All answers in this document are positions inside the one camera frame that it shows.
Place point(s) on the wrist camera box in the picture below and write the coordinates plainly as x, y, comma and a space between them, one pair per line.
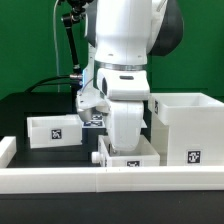
123, 85

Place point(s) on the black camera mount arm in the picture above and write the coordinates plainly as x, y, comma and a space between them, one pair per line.
77, 13

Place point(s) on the white front fence bar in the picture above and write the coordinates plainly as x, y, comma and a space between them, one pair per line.
114, 179

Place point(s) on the white marker tag plate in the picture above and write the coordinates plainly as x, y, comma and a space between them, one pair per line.
95, 122

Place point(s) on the white fence bar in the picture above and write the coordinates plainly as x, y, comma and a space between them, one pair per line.
7, 150
114, 179

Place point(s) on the white drawer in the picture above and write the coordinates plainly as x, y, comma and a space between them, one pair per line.
54, 131
143, 156

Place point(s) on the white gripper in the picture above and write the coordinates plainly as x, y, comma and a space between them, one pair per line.
123, 124

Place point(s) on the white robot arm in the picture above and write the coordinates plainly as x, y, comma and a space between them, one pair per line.
126, 33

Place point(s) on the white drawer cabinet box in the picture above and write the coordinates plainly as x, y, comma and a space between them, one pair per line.
187, 129

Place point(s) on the white front drawer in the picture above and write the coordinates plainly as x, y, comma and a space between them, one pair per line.
143, 156

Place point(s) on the white left fence bar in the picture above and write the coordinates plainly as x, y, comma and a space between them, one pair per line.
7, 150

